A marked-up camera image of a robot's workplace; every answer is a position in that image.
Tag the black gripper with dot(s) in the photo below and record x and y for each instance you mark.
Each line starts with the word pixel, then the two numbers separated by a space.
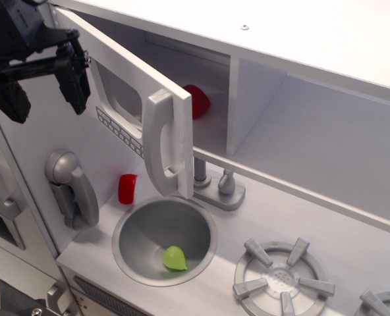
pixel 29 48

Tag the white toy microwave door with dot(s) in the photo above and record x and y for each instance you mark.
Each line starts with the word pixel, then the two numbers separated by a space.
pixel 148 111

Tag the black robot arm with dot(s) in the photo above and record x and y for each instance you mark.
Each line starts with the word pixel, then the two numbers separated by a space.
pixel 30 49

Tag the grey toy telephone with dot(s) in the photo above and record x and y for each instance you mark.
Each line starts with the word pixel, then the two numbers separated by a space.
pixel 72 189

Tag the red toy cup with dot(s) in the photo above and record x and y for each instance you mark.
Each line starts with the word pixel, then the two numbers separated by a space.
pixel 127 188

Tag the red toy strawberry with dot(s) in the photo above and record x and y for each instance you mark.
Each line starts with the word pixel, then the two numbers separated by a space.
pixel 200 101

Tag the grey round toy sink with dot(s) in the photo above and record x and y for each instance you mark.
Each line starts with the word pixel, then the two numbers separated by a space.
pixel 143 234

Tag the white toy kitchen cabinet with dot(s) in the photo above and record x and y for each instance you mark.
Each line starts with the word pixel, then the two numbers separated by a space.
pixel 300 112

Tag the grey toy faucet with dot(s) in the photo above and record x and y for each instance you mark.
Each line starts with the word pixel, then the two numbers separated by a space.
pixel 221 190

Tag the green toy pear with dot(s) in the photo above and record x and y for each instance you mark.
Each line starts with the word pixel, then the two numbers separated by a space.
pixel 174 258

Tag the grey toy stove burner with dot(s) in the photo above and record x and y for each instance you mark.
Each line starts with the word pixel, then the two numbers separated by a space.
pixel 280 278

